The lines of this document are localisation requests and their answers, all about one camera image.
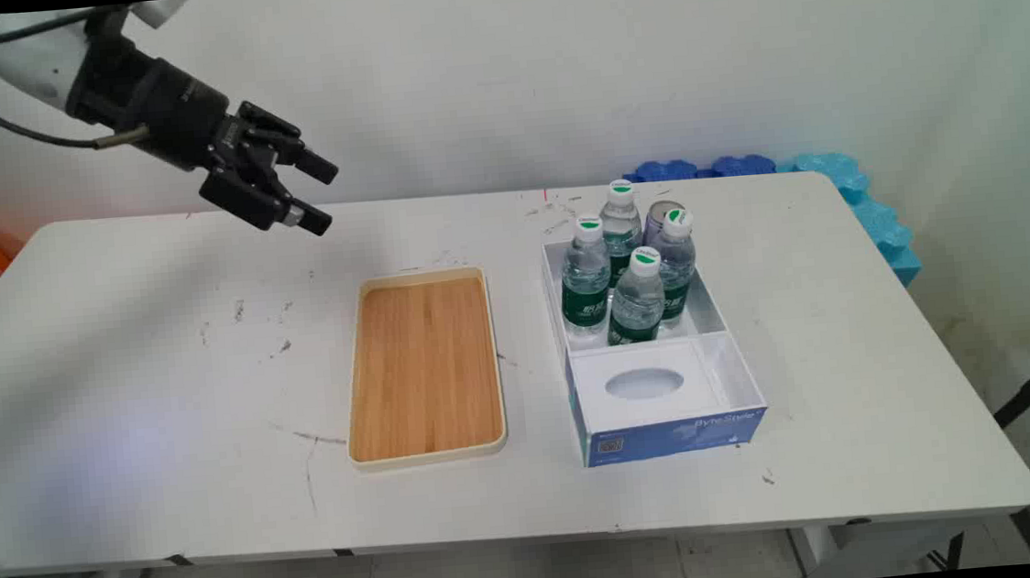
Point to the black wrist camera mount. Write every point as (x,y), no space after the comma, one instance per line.
(108,25)

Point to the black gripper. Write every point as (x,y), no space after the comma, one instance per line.
(160,105)

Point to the clear water bottle green label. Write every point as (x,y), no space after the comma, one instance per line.
(586,293)
(679,267)
(620,226)
(636,307)

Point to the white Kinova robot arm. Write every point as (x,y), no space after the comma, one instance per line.
(10,62)

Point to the purple aluminium drink can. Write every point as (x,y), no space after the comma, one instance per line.
(654,220)

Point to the wooden tray with cream rim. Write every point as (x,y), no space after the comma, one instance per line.
(425,370)

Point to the white and blue cardboard box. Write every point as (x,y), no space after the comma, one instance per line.
(674,437)

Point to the light blue foam mat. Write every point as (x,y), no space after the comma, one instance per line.
(878,224)

